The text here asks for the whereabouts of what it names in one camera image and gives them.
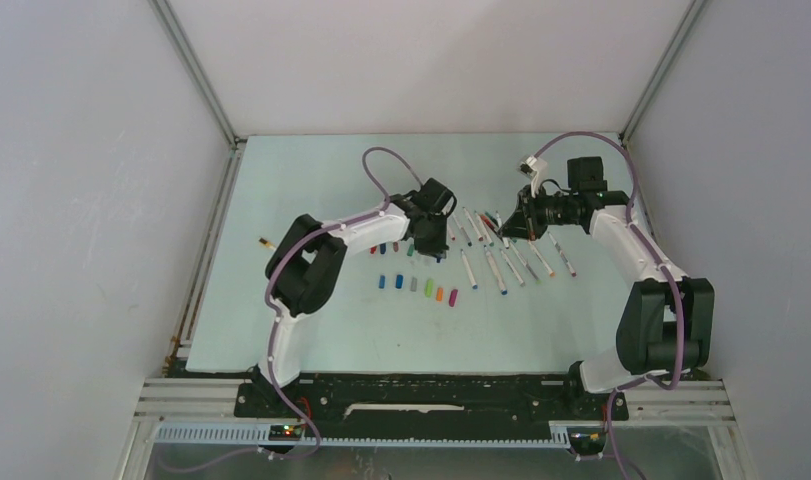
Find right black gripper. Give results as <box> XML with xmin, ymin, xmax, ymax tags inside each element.
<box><xmin>498</xmin><ymin>183</ymin><xmax>579</xmax><ymax>241</ymax></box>

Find blue clip cap marker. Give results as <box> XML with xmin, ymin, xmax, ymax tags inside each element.
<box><xmin>494</xmin><ymin>210</ymin><xmax>511</xmax><ymax>249</ymax></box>

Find green ink clear pen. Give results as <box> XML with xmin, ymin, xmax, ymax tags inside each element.
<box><xmin>484</xmin><ymin>212</ymin><xmax>500</xmax><ymax>230</ymax></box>

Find red ink clear pen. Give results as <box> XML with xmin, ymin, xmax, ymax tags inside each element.
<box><xmin>479</xmin><ymin>214</ymin><xmax>503</xmax><ymax>243</ymax></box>

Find teal cap marker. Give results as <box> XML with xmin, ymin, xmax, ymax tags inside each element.
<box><xmin>475</xmin><ymin>212</ymin><xmax>495</xmax><ymax>247</ymax></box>

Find green cap marker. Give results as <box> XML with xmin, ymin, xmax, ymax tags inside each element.
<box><xmin>510</xmin><ymin>242</ymin><xmax>541</xmax><ymax>284</ymax></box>

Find brown cap marker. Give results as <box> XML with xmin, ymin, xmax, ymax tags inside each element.
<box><xmin>462</xmin><ymin>207</ymin><xmax>484</xmax><ymax>242</ymax></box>

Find dark blue cap marker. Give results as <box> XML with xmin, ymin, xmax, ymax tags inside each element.
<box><xmin>451</xmin><ymin>213</ymin><xmax>473</xmax><ymax>247</ymax></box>

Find orange cap marker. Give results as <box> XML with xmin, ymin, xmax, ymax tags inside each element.
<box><xmin>527</xmin><ymin>240</ymin><xmax>556</xmax><ymax>278</ymax></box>

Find purple cap marker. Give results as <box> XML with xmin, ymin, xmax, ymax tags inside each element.
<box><xmin>547</xmin><ymin>231</ymin><xmax>578</xmax><ymax>278</ymax></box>

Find light blue marker body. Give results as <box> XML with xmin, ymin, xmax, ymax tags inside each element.
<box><xmin>460</xmin><ymin>249</ymin><xmax>478</xmax><ymax>290</ymax></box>

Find yellow black marker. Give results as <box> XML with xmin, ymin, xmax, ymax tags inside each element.
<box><xmin>258</xmin><ymin>237</ymin><xmax>277</xmax><ymax>250</ymax></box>

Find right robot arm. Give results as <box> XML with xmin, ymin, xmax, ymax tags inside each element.
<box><xmin>500</xmin><ymin>156</ymin><xmax>715</xmax><ymax>418</ymax></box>

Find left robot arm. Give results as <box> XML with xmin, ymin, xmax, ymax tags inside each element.
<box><xmin>258</xmin><ymin>178</ymin><xmax>457</xmax><ymax>417</ymax></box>

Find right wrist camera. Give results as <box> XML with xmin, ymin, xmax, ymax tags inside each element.
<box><xmin>517</xmin><ymin>155</ymin><xmax>549</xmax><ymax>198</ymax></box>

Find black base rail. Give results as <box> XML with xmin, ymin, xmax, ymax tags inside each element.
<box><xmin>234</xmin><ymin>373</ymin><xmax>629</xmax><ymax>442</ymax></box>

